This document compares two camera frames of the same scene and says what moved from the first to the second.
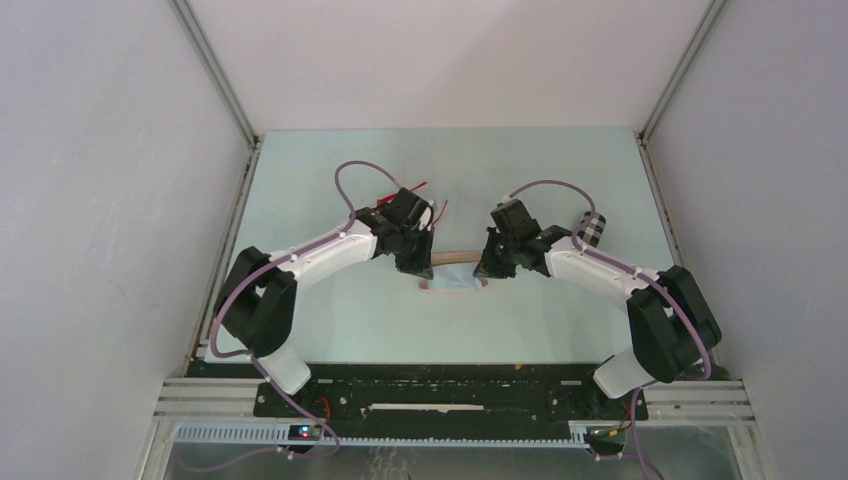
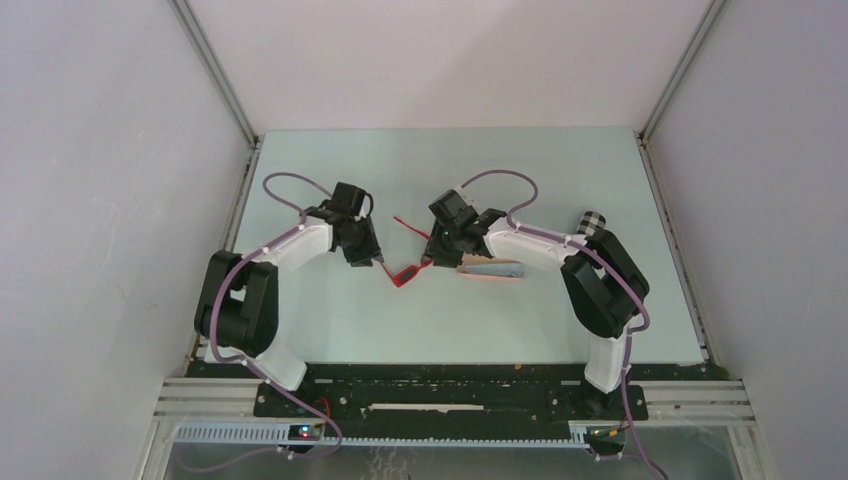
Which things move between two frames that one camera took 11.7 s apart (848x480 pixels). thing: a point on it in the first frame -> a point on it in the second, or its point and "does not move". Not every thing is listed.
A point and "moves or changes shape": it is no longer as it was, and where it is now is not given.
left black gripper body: [411, 255] -> [362, 244]
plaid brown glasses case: [593, 230] does not move
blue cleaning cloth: [457, 276] moves or changes shape
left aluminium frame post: [220, 79] does not move
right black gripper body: [498, 259] -> [445, 246]
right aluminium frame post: [666, 225] does not move
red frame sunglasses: [389, 197] -> [406, 274]
